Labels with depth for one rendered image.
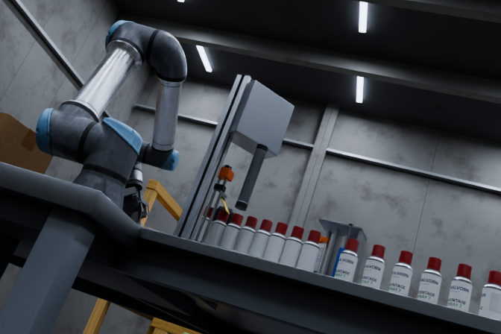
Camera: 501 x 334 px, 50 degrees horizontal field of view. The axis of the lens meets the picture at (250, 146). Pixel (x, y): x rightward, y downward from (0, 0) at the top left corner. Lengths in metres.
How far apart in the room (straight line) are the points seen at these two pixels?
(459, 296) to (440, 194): 10.88
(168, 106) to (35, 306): 1.00
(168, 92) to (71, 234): 0.91
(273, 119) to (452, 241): 10.48
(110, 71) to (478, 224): 11.12
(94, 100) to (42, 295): 0.74
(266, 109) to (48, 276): 1.01
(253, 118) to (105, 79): 0.46
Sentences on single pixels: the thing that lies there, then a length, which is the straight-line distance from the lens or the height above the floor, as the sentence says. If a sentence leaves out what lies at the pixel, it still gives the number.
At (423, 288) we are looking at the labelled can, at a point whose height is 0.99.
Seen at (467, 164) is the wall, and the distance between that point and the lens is 12.73.
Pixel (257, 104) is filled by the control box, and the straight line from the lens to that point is 1.69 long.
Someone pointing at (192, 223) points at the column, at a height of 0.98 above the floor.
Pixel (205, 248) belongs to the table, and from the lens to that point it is 0.96.
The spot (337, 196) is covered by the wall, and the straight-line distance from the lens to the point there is 12.15.
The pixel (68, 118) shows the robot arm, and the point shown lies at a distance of 1.44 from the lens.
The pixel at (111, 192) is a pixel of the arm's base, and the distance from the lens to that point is 1.35.
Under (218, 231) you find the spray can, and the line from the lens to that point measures 1.70.
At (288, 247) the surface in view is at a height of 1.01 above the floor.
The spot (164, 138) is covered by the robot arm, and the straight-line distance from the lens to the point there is 1.81.
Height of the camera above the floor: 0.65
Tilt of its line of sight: 22 degrees up
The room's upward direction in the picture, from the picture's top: 20 degrees clockwise
